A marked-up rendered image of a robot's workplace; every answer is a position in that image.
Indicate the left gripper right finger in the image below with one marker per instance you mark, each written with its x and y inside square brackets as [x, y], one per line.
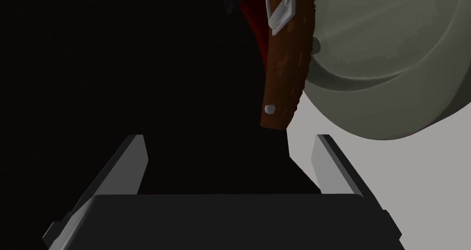
[333, 169]

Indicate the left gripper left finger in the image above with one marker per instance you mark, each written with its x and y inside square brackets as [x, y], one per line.
[127, 169]

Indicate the pale grey-green bowl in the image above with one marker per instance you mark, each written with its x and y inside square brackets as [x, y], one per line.
[390, 55]

